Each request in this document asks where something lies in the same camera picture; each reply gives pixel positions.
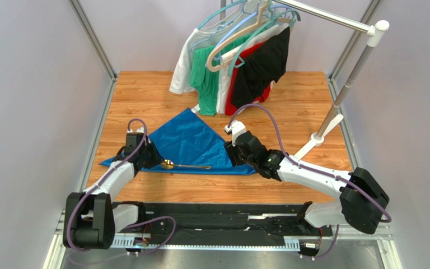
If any gold spoon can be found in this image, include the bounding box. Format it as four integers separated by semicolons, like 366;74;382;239
161;159;212;169

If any blue cloth napkin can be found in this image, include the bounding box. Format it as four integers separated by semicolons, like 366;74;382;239
99;108;258;176

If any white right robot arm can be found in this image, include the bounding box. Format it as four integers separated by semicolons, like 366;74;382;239
224;120;390;234

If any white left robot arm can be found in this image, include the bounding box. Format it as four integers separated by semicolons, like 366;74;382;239
63;127;163;252

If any red t-shirt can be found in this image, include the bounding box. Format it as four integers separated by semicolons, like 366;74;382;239
224;41;275;117

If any white t-shirt left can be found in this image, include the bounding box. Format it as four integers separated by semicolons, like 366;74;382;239
169;26;221;94

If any white t-shirt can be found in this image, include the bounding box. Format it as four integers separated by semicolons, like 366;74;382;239
169;26;221;94
191;23;290;115

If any green t-shirt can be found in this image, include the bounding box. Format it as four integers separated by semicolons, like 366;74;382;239
189;35;253;117

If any black t-shirt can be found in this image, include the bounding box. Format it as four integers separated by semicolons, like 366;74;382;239
238;27;291;96

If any teal plastic hanger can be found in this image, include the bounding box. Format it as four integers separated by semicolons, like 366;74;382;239
214;23;285;76

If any white t-shirt middle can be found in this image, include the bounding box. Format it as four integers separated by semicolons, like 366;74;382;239
191;23;290;115

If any blue plastic hanger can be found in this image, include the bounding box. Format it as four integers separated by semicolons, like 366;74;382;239
190;11;260;62

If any teal hanger left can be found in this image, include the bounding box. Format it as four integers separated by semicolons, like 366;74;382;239
197;1;245;30

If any white clothes rack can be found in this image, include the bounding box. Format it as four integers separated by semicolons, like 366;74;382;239
278;1;390;159

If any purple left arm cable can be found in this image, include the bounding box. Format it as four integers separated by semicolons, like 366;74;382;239
66;118;176;258

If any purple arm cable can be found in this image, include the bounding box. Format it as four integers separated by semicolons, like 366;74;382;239
66;118;176;258
227;103;392;261

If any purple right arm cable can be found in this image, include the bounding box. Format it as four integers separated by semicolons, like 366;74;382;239
227;103;392;261

